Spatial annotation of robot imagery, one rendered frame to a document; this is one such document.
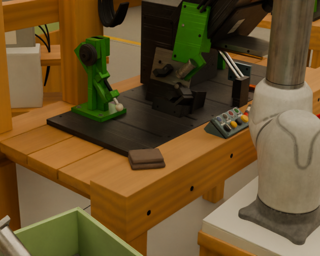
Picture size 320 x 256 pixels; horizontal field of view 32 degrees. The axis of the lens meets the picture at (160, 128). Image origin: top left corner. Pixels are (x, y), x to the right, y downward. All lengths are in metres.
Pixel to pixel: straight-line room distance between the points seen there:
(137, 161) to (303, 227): 0.50
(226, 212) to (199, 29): 0.76
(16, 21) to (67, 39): 0.21
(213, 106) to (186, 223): 1.08
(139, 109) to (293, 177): 0.85
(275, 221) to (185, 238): 1.54
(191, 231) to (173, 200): 1.31
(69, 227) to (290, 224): 0.52
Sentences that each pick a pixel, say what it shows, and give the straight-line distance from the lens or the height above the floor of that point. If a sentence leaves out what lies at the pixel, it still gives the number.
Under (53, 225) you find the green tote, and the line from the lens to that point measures 1.27.
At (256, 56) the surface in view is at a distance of 1.98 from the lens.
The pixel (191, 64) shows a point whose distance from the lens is 1.93.
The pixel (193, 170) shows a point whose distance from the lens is 1.68.
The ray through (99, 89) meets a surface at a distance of 1.92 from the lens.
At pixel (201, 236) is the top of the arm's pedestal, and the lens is 1.42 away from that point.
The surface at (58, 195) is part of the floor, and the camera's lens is 3.26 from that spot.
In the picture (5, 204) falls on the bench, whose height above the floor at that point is 0.61.
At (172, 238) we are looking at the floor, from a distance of 2.88.
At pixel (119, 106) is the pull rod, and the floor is 0.95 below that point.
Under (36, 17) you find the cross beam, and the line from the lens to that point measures 2.00.
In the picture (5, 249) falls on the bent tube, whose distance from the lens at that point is 0.84.
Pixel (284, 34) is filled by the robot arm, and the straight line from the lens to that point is 1.42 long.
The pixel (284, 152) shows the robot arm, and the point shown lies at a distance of 1.30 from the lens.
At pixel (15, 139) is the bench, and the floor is 0.88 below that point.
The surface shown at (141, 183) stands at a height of 0.90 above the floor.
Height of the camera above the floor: 1.64
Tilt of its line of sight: 23 degrees down
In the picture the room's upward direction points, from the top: 2 degrees clockwise
